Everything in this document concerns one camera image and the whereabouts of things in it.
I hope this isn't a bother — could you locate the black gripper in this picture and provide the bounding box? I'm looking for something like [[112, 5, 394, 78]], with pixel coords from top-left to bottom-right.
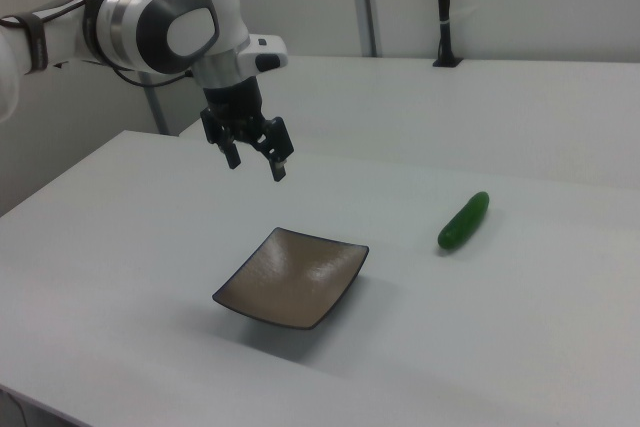
[[200, 75, 295, 183]]

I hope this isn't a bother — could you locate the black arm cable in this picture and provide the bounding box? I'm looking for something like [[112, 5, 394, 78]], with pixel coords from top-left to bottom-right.
[[0, 0, 195, 88]]

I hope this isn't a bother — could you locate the green cucumber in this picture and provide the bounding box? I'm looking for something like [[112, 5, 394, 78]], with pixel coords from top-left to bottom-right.
[[437, 191, 491, 252]]

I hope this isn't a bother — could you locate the black cable conduit pole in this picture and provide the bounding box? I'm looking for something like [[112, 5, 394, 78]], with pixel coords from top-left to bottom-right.
[[432, 0, 463, 69]]

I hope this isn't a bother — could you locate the black velcro strap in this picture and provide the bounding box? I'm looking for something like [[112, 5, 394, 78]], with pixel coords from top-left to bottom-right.
[[13, 12, 51, 76]]

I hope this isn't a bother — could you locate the square brown ceramic plate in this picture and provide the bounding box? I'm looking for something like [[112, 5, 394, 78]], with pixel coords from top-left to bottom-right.
[[212, 226, 370, 331]]

